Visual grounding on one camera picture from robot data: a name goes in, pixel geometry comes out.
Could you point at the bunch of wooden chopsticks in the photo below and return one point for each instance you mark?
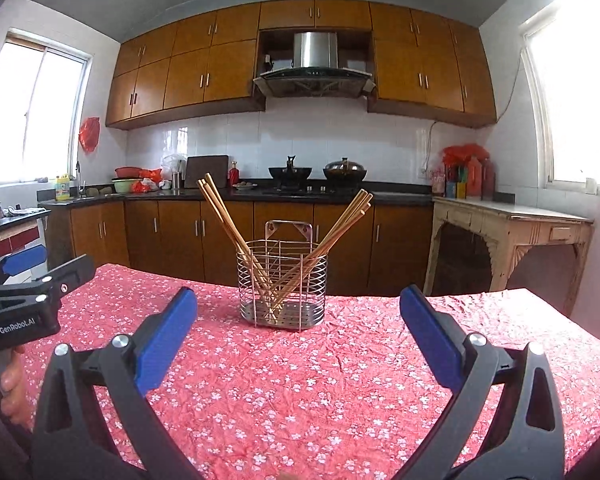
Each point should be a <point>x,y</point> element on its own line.
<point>220,210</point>

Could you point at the orange oil bottle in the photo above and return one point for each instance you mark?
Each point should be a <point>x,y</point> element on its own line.
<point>473,180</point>

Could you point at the dark cutting board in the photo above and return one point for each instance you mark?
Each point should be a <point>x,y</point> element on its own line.
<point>207,171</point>

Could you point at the brown base cabinets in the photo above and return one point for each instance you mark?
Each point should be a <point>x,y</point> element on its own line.
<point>180,230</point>

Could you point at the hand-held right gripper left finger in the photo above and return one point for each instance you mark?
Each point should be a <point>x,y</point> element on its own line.
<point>165,340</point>

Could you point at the red plastic bag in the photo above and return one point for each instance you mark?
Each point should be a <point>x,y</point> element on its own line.
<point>147,180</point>

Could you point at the metal kitchen faucet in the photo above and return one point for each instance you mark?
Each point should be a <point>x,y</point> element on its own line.
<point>79,180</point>

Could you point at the red bottle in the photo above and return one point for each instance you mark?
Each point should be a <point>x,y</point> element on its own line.
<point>234,175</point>

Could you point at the plate with food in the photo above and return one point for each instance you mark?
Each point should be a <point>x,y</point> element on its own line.
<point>245,186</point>

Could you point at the black kitchen countertop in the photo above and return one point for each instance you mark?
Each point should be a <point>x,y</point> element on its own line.
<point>395,197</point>

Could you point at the colourful box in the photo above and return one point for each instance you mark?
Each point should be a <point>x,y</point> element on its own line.
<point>456,184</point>

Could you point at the steel range hood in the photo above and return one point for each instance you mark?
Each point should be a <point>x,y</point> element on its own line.
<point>315,50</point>

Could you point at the black frying pan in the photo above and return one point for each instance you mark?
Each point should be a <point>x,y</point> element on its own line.
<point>290,172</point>

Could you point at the crumpled red bag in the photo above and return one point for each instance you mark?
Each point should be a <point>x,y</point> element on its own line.
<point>465,152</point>

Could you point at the white cabinet with red stripe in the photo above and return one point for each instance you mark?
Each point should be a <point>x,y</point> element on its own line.
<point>15,237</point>

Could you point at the dark sauce bottle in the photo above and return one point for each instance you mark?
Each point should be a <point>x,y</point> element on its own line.
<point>488,180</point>

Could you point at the white plastic bag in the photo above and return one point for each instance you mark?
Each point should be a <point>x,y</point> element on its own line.
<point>174,162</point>

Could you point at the red basin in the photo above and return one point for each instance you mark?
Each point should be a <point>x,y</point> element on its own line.
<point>127,172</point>

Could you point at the white framed window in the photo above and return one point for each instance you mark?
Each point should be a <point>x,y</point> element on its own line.
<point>575,95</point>

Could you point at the yellow dish soap bottle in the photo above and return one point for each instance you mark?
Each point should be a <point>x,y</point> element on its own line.
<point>63,189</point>

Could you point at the wok with lid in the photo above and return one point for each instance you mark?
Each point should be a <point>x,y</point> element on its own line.
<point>345,171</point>

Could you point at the pale green basin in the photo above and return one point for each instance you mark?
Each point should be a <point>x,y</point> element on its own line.
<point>125,186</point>

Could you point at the small brown wall cabinet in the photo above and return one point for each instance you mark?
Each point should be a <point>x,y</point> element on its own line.
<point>315,14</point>

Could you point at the cream wooden side table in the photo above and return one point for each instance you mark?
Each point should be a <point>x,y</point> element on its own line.
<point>520,220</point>

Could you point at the person's left hand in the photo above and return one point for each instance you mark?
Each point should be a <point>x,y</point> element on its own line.
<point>17,390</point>

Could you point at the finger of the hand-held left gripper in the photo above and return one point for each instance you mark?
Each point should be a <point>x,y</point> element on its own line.
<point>25,259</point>
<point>75,270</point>

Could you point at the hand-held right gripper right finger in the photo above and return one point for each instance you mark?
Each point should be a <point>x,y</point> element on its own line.
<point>430,340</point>

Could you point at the large sliding window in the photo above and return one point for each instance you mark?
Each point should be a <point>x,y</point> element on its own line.
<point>35,110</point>

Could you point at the red floral tablecloth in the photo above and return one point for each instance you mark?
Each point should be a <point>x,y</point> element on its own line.
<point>305,385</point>

